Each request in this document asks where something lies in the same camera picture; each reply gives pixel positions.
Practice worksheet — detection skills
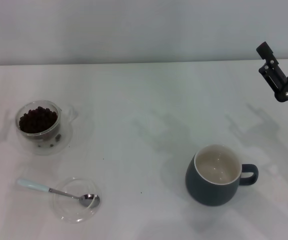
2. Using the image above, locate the small clear glass dish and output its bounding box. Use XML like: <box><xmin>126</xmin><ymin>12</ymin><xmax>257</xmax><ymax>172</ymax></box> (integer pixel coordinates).
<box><xmin>49</xmin><ymin>176</ymin><xmax>102</xmax><ymax>224</ymax></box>

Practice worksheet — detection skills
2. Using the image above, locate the metal spoon with blue handle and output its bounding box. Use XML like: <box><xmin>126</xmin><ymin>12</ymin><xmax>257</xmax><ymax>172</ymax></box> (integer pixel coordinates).
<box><xmin>17</xmin><ymin>177</ymin><xmax>101</xmax><ymax>208</ymax></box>

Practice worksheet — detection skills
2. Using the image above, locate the dark coffee beans pile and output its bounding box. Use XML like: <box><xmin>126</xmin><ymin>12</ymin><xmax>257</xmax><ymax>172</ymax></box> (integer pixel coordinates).
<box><xmin>18</xmin><ymin>106</ymin><xmax>59</xmax><ymax>134</ymax></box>

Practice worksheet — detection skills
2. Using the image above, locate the dark grey mug white inside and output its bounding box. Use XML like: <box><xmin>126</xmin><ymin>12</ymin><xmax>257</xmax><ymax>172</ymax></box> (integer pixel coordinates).
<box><xmin>185</xmin><ymin>144</ymin><xmax>259</xmax><ymax>207</ymax></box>

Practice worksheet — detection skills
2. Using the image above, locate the clear glass cup with handle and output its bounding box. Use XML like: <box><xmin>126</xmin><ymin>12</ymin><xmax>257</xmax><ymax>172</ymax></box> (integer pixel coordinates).
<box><xmin>15</xmin><ymin>99</ymin><xmax>79</xmax><ymax>145</ymax></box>

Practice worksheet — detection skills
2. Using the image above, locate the clear glass saucer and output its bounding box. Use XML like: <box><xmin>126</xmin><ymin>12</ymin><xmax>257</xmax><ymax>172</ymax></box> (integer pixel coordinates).
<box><xmin>18</xmin><ymin>119</ymin><xmax>74</xmax><ymax>156</ymax></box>

